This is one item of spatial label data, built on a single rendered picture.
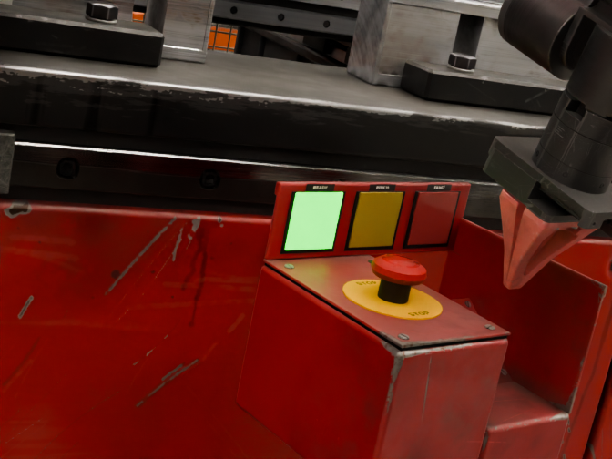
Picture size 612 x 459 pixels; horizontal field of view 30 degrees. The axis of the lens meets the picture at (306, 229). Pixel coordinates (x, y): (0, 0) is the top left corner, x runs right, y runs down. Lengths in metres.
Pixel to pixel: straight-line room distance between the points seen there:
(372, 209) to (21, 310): 0.30
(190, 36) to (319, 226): 0.28
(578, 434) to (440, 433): 0.51
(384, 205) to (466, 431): 0.19
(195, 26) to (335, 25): 0.37
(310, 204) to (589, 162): 0.20
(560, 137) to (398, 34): 0.38
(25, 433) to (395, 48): 0.51
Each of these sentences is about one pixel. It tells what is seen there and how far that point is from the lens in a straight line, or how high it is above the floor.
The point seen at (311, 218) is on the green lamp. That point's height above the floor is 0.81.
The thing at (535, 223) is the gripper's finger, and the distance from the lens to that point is 0.80.
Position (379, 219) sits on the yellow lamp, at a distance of 0.89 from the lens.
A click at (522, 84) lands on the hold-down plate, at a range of 1.16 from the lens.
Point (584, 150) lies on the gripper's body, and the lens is 0.79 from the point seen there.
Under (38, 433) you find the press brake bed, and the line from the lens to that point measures 1.02.
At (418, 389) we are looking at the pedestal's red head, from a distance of 0.76.
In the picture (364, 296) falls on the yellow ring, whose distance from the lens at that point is 0.80.
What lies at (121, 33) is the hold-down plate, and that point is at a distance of 0.98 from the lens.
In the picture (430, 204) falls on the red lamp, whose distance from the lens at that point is 0.93.
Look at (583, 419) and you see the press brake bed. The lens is 1.28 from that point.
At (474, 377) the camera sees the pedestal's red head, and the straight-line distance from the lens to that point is 0.80.
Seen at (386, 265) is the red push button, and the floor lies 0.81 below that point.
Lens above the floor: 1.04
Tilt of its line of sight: 16 degrees down
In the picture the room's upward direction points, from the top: 11 degrees clockwise
